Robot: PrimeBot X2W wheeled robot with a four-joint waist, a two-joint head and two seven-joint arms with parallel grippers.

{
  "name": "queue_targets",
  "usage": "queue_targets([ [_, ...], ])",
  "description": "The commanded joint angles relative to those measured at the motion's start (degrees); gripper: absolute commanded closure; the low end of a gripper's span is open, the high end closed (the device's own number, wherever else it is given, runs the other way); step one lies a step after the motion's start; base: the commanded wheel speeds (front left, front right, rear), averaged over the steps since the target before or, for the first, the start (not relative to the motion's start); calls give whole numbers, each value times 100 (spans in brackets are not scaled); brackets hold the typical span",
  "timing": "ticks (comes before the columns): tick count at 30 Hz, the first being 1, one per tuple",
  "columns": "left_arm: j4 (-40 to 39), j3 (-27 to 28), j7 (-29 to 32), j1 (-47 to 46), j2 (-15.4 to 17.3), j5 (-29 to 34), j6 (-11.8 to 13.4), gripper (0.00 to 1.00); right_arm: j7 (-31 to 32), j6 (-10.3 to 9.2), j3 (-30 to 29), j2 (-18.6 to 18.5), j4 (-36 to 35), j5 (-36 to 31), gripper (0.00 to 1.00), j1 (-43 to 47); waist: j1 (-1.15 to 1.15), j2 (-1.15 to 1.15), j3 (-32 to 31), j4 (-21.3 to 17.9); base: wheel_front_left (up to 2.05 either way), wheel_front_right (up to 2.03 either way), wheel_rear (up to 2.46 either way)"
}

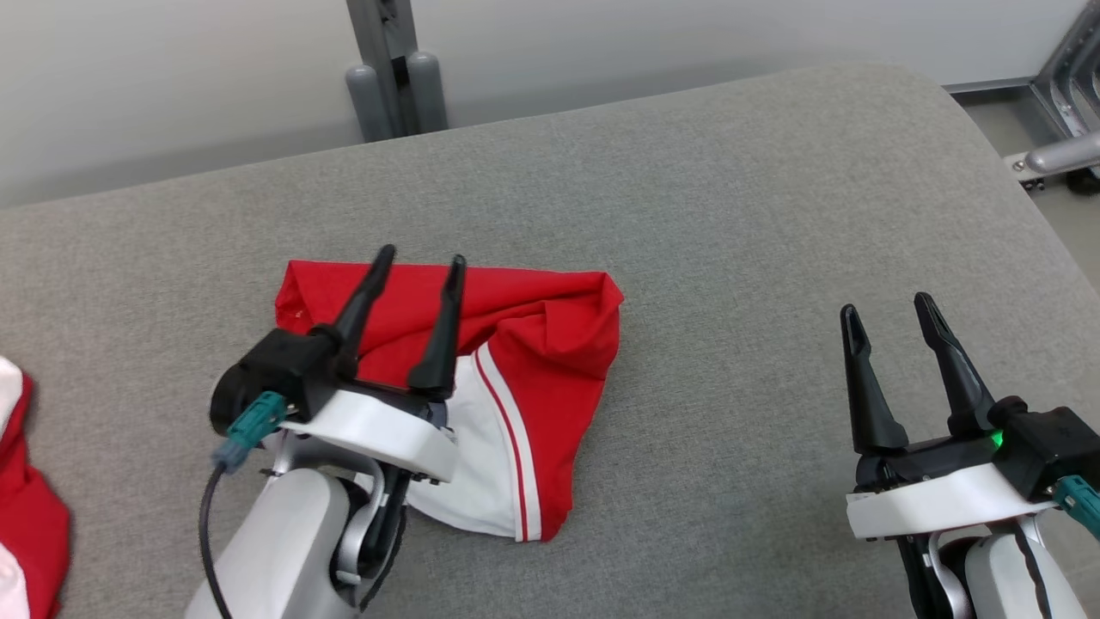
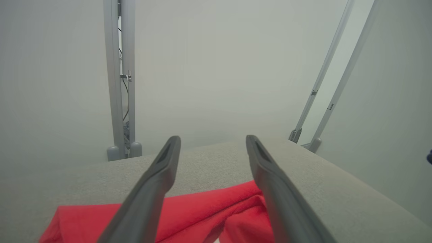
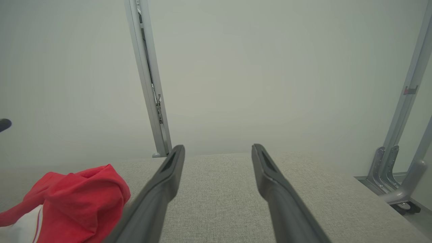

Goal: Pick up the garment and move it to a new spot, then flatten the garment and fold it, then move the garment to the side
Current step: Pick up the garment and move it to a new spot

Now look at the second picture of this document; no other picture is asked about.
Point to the red jersey with white sleeves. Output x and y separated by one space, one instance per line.
195 209

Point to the grey partition post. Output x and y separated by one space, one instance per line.
113 67

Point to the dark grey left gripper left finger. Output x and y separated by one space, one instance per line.
145 202

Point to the grey metal bar with rounded foot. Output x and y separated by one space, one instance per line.
347 74

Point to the grey metal bar with bracket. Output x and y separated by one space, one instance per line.
324 67

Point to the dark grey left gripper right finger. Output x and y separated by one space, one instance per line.
283 202

